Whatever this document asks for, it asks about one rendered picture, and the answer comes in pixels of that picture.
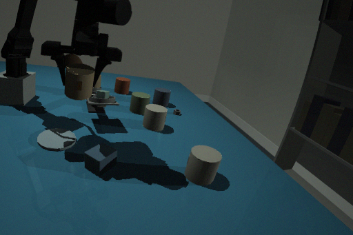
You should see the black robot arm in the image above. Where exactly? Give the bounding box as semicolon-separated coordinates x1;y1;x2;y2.
1;0;132;78

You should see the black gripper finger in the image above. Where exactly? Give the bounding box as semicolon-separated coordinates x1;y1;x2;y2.
51;54;65;85
93;58;112;88

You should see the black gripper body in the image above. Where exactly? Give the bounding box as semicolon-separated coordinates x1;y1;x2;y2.
41;19;122;62

